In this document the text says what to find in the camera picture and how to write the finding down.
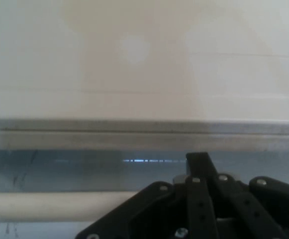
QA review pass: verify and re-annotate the white cylindrical handle bar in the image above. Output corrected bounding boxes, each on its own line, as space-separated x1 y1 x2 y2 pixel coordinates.
0 190 141 223

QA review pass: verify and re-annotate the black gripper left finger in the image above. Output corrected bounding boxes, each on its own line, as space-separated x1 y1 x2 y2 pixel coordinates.
76 152 219 239

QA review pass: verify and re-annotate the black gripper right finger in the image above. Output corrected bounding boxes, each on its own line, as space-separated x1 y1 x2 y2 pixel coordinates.
208 156 289 239

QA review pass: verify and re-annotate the white cabinet with metal trim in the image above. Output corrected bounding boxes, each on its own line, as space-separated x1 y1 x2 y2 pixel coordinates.
0 0 289 239

